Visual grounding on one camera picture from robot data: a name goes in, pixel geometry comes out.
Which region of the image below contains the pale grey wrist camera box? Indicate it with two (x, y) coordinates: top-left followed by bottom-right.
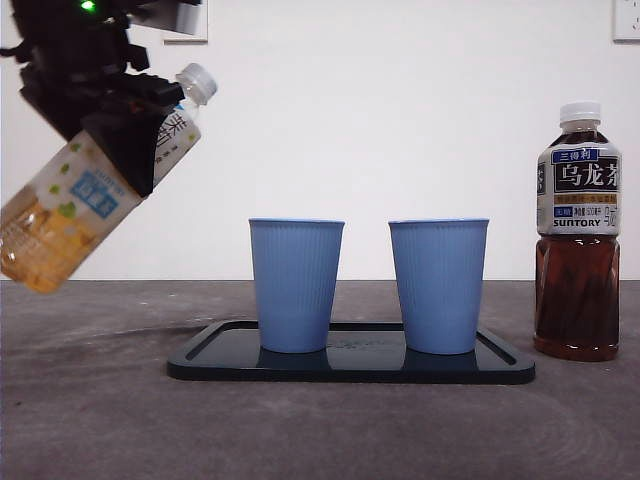
(130, 0), (206, 37)

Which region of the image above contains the blue ribbed cup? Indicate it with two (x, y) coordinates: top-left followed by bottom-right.
(248, 217), (347, 355)
(387, 217), (491, 356)

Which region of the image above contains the dark navy rectangular tray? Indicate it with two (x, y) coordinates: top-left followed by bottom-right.
(166, 320), (537, 385)

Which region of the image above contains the jasmine tea bottle white label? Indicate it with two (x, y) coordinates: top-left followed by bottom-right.
(0, 62), (219, 294)

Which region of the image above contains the white wall socket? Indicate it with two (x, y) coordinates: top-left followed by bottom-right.
(612, 0), (640, 43)
(163, 0), (210, 44)

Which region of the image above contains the dark oolong tea bottle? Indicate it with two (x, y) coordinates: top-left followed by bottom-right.
(532, 101), (622, 363)

